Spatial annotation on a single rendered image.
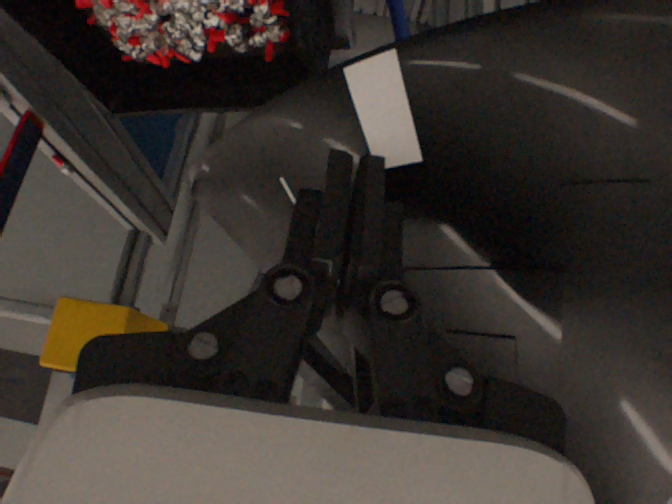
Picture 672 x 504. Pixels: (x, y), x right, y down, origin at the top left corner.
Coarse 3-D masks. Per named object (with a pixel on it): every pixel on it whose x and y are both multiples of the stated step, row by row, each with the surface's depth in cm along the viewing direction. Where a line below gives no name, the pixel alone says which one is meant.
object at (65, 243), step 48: (0, 144) 108; (48, 192) 104; (0, 240) 99; (48, 240) 100; (96, 240) 102; (0, 288) 96; (48, 288) 97; (96, 288) 98; (144, 288) 99; (192, 288) 100; (240, 288) 101
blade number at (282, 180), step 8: (288, 160) 15; (272, 168) 15; (280, 168) 15; (288, 168) 15; (296, 168) 15; (264, 176) 16; (272, 176) 15; (280, 176) 15; (288, 176) 15; (296, 176) 15; (272, 184) 16; (280, 184) 15; (288, 184) 15; (296, 184) 15; (304, 184) 15; (272, 192) 16; (280, 192) 16; (288, 192) 16; (296, 192) 15; (280, 200) 16; (288, 200) 16; (288, 208) 16; (288, 216) 16
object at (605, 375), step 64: (576, 0) 8; (640, 0) 8; (448, 64) 10; (512, 64) 9; (576, 64) 9; (640, 64) 8; (256, 128) 15; (320, 128) 13; (448, 128) 11; (512, 128) 10; (576, 128) 9; (640, 128) 9; (192, 192) 19; (256, 192) 17; (384, 192) 13; (448, 192) 12; (512, 192) 11; (576, 192) 10; (640, 192) 9; (256, 256) 20; (448, 256) 13; (512, 256) 12; (576, 256) 11; (640, 256) 10; (448, 320) 14; (512, 320) 12; (576, 320) 11; (640, 320) 10; (576, 384) 12; (640, 384) 11; (576, 448) 13; (640, 448) 12
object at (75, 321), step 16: (64, 304) 49; (80, 304) 49; (96, 304) 49; (112, 304) 50; (64, 320) 48; (80, 320) 49; (96, 320) 49; (112, 320) 49; (128, 320) 50; (144, 320) 55; (48, 336) 48; (64, 336) 48; (80, 336) 48; (48, 352) 47; (64, 352) 47; (64, 368) 47
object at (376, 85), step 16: (368, 64) 11; (384, 64) 11; (352, 80) 12; (368, 80) 11; (384, 80) 11; (400, 80) 11; (352, 96) 12; (368, 96) 12; (384, 96) 11; (400, 96) 11; (368, 112) 12; (384, 112) 12; (400, 112) 11; (368, 128) 12; (384, 128) 12; (400, 128) 12; (368, 144) 12; (384, 144) 12; (400, 144) 12; (416, 144) 12; (400, 160) 12; (416, 160) 12
